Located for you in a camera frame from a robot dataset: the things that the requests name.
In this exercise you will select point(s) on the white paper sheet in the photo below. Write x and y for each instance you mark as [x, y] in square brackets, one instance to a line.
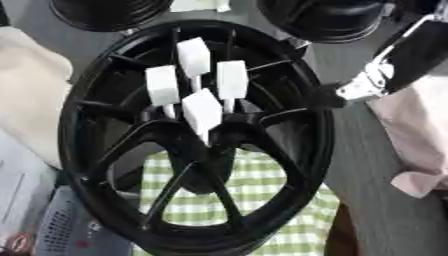
[198, 4]

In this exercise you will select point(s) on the black spoked wheel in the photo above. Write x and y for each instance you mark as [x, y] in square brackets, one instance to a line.
[87, 133]

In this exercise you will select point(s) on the black round tyre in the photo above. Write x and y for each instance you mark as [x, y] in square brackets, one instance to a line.
[111, 13]
[326, 20]

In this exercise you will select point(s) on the cream cloth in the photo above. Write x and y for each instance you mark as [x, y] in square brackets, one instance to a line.
[29, 93]

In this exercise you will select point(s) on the white flat board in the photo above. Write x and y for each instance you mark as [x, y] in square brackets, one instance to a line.
[23, 186]

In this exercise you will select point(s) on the grey perforated crate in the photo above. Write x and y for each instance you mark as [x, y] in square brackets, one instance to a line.
[70, 226]

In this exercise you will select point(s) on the white pin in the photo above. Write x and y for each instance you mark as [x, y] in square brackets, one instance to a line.
[194, 56]
[233, 80]
[202, 111]
[162, 85]

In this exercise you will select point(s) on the pink cloth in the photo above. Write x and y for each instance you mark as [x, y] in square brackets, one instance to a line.
[417, 133]

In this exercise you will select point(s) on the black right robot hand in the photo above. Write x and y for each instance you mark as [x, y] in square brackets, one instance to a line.
[328, 96]

